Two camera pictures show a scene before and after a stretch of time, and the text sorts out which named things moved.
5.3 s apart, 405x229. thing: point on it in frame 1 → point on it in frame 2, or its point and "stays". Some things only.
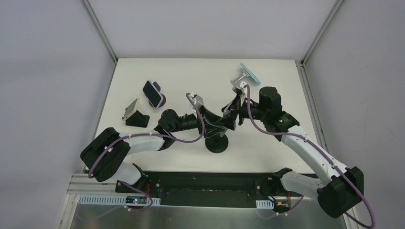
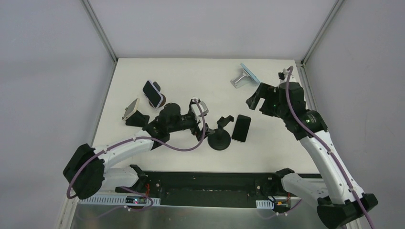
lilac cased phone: [152, 93] stays
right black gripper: [239, 105] → [262, 96]
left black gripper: [202, 113] → [196, 123]
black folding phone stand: [138, 119] stays
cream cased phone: [131, 109] stays
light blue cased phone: [253, 77] stays
